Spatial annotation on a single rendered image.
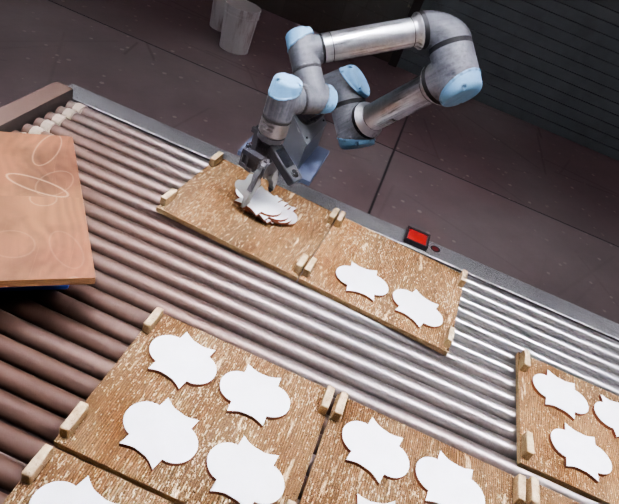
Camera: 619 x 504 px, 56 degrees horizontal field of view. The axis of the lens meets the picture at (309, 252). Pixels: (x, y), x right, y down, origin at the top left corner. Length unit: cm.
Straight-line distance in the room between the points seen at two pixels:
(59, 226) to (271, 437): 60
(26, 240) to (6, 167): 25
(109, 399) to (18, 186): 52
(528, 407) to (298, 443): 60
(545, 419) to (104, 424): 97
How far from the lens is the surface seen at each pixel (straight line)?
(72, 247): 124
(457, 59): 161
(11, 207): 133
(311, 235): 161
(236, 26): 510
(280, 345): 131
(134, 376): 116
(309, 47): 155
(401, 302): 152
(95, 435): 109
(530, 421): 147
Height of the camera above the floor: 186
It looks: 37 degrees down
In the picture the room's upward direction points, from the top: 22 degrees clockwise
